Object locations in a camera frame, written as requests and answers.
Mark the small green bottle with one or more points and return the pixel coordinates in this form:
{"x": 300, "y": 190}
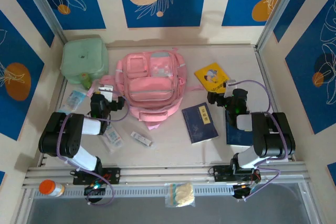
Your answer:
{"x": 86, "y": 81}

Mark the yellow picture book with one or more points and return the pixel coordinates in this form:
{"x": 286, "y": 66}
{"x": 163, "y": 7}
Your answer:
{"x": 210, "y": 75}

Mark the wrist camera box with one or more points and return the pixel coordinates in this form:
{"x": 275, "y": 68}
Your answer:
{"x": 230, "y": 84}
{"x": 106, "y": 89}

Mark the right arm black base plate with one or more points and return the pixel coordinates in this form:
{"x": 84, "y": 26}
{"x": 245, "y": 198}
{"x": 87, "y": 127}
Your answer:
{"x": 221, "y": 172}

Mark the aluminium mounting rail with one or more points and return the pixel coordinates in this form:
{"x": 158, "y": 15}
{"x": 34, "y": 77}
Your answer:
{"x": 168, "y": 175}

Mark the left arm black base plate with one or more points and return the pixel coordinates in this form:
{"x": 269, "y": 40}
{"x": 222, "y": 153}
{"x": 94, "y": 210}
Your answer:
{"x": 113, "y": 175}

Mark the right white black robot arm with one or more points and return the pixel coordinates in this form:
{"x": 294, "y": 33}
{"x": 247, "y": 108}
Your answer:
{"x": 275, "y": 134}

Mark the pink school backpack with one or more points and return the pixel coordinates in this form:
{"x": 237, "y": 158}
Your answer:
{"x": 151, "y": 90}

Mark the orange capped bottle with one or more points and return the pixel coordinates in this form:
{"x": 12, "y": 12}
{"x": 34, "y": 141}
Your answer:
{"x": 50, "y": 187}

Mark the light blue tissue packet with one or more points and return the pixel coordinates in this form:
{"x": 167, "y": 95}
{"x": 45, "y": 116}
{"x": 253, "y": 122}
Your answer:
{"x": 73, "y": 100}

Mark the white blue wipes packet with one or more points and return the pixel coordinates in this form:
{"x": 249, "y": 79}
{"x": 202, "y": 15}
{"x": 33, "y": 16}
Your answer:
{"x": 114, "y": 140}

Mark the grey metal panel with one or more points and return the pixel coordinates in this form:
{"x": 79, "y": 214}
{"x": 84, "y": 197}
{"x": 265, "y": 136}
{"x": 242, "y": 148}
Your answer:
{"x": 157, "y": 213}

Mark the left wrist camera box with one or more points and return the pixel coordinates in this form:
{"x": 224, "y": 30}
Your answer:
{"x": 106, "y": 89}

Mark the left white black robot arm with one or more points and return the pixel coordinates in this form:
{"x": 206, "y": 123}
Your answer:
{"x": 89, "y": 127}

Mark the small tube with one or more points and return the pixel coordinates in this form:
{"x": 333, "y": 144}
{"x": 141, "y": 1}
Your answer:
{"x": 141, "y": 138}

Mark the dark blue paperback book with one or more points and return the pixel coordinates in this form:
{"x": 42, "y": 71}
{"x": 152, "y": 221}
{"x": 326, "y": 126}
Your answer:
{"x": 237, "y": 138}
{"x": 199, "y": 127}

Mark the aluminium corner post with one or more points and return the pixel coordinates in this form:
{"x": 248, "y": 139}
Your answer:
{"x": 281, "y": 6}
{"x": 44, "y": 6}

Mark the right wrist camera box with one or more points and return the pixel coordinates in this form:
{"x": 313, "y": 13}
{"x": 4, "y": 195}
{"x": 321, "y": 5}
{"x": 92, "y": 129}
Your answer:
{"x": 230, "y": 84}

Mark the mint green fabric pouch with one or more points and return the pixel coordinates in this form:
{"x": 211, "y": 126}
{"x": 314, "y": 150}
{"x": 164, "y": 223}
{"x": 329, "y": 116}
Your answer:
{"x": 82, "y": 56}

